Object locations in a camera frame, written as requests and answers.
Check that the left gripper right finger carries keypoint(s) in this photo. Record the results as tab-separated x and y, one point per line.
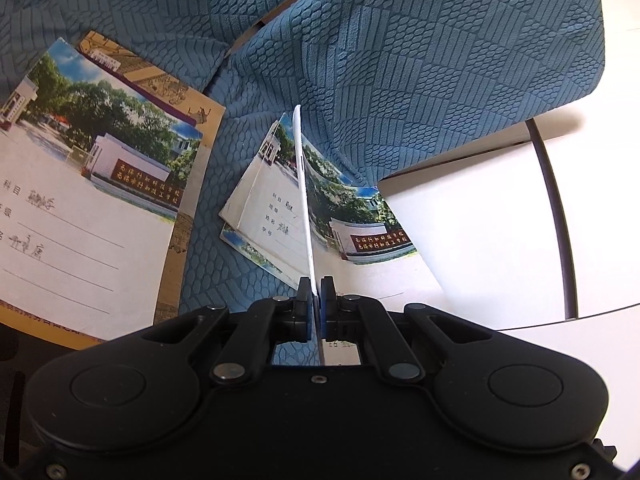
364	322

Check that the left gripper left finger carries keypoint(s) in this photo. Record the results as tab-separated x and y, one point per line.
273	331

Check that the scenic photo envelope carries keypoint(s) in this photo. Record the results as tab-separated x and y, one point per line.
80	194
257	255
301	176
355	236

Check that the scenic photo envelope bottom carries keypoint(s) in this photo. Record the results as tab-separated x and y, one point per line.
257	255

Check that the brown antique painting book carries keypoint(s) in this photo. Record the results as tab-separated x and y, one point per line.
175	110

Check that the purple gold book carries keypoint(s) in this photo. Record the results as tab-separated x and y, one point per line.
146	94

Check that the scenic photo envelope top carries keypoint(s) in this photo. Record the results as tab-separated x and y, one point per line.
80	194

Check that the white sofa armrest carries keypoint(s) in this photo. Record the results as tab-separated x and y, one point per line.
481	220

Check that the blue textured sofa cover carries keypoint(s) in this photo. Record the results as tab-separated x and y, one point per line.
382	84

